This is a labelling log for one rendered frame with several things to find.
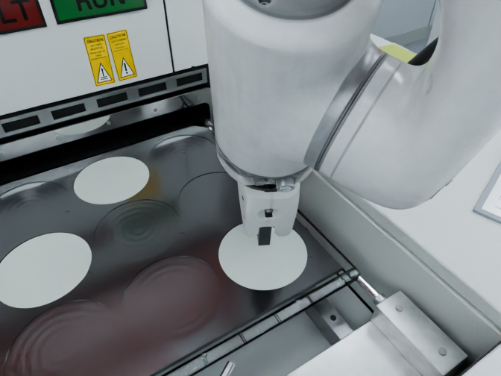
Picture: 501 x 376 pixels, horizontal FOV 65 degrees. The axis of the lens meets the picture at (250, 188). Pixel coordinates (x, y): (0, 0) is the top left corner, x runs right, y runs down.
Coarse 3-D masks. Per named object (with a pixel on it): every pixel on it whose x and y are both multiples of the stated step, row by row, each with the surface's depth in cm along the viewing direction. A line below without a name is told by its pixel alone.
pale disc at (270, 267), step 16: (224, 240) 46; (240, 240) 46; (256, 240) 46; (272, 240) 46; (288, 240) 46; (224, 256) 44; (240, 256) 44; (256, 256) 44; (272, 256) 44; (288, 256) 44; (304, 256) 44; (240, 272) 42; (256, 272) 42; (272, 272) 42; (288, 272) 42; (256, 288) 41; (272, 288) 41
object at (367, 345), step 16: (352, 336) 39; (368, 336) 39; (384, 336) 39; (336, 352) 38; (352, 352) 38; (368, 352) 38; (384, 352) 38; (304, 368) 37; (320, 368) 37; (336, 368) 37; (352, 368) 37; (368, 368) 37; (384, 368) 37; (400, 368) 37
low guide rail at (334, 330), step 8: (312, 288) 47; (296, 296) 48; (320, 304) 45; (328, 304) 45; (312, 312) 46; (320, 312) 44; (328, 312) 44; (336, 312) 44; (312, 320) 46; (320, 320) 45; (328, 320) 44; (336, 320) 44; (344, 320) 44; (320, 328) 45; (328, 328) 44; (336, 328) 43; (344, 328) 43; (352, 328) 43; (328, 336) 44; (336, 336) 43; (344, 336) 42
